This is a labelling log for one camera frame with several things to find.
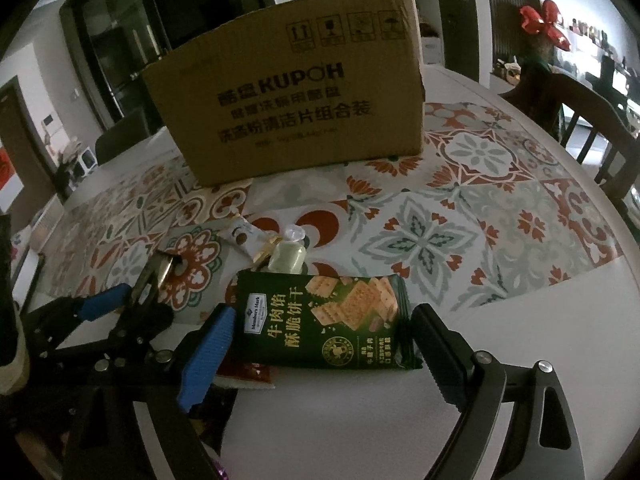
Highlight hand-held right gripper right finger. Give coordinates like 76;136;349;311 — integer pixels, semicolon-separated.
411;303;586;480

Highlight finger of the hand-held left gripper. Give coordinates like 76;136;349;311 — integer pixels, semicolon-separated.
107;252;176;356
22;284;132;356

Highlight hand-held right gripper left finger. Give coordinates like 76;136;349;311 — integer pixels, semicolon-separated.
62;304;237;480

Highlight green cracker packet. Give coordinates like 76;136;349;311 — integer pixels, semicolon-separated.
235;269;415;371

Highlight brown cardboard box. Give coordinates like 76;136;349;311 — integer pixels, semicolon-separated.
141;0;427;187

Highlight red paper door poster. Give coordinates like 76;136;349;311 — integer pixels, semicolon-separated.
0;147;23;203

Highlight small white snack packet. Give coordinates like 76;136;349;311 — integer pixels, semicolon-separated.
222;220;266;248

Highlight gold snack packet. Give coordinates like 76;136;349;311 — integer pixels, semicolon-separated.
251;237;281;267

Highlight small pale green bottle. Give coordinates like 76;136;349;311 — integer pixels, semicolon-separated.
267;224;308;275

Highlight flower bouquet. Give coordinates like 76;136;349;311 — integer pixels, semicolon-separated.
55;140;83;171

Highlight patterned table runner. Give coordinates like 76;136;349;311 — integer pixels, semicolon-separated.
30;101;626;321

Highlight brown entrance door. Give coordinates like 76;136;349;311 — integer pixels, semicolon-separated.
0;76;63;216

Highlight dark upholstered chair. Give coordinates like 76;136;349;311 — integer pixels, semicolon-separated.
94;110;171;166

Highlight dark sliding glass door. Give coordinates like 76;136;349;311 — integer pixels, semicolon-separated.
59;0;276;133

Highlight dark wooden chair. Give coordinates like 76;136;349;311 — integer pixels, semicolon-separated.
500;62;640;211

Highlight small white cabinet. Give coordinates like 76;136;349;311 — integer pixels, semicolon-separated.
420;35;445;66

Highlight television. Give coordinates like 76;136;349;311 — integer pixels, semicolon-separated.
595;55;631;96

